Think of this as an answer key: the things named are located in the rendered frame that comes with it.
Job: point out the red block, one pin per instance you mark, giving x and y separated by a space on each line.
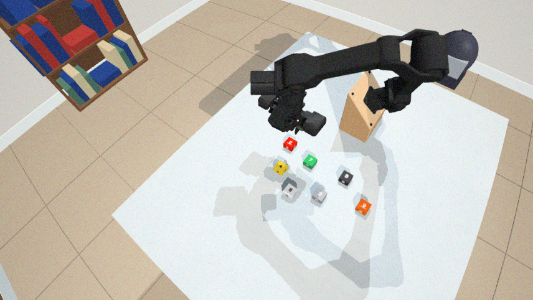
290 144

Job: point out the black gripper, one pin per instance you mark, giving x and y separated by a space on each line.
310 123

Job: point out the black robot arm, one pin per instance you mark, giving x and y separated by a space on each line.
295 73

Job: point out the green digit block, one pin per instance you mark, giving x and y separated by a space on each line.
310 161

